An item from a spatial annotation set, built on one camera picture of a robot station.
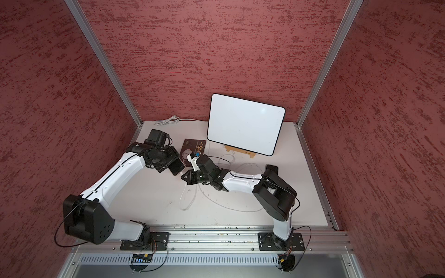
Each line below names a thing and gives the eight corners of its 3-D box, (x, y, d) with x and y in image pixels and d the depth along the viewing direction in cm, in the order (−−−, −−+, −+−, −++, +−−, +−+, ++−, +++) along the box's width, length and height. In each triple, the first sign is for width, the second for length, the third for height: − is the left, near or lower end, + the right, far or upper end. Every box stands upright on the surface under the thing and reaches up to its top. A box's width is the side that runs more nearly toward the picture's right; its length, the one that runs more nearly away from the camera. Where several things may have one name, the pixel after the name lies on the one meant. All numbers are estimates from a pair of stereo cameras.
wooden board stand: (224, 150, 108) (224, 146, 104) (225, 148, 109) (225, 144, 105) (254, 159, 104) (255, 155, 100) (254, 156, 105) (255, 152, 101)
